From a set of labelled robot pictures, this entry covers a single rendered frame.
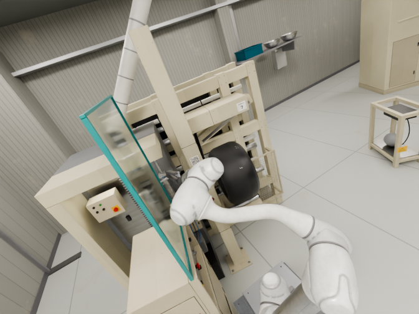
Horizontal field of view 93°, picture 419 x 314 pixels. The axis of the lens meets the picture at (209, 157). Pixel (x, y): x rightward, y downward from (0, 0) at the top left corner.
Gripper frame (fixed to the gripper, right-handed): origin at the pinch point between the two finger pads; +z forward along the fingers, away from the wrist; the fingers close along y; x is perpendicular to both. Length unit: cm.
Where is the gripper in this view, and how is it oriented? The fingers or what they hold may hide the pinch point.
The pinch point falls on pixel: (168, 192)
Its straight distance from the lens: 111.1
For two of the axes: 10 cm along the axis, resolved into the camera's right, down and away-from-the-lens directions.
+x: 6.7, -1.9, 7.2
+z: -6.2, 3.8, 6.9
